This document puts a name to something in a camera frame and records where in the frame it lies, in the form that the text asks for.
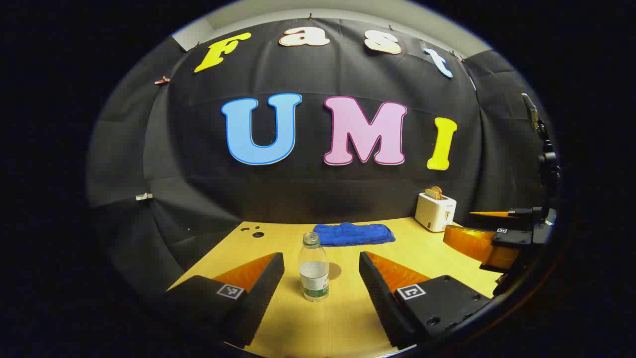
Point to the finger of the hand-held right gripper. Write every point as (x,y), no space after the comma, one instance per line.
(472,243)
(519,217)

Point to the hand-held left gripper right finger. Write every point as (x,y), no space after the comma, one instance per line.
(375,288)

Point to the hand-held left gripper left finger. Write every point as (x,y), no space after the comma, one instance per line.
(266,281)

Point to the round brown coaster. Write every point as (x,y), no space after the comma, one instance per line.
(335,271)

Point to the clear plastic water bottle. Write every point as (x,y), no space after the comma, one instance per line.
(314,271)

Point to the white toaster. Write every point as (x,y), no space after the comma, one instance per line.
(435,213)

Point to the blue folded towel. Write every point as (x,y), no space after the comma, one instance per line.
(354,233)

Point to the toasted bread slice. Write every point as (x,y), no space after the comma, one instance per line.
(435,193)

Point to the silver cloth clip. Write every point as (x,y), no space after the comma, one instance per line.
(144,196)

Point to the copper cloth clip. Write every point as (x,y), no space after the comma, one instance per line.
(162,80)

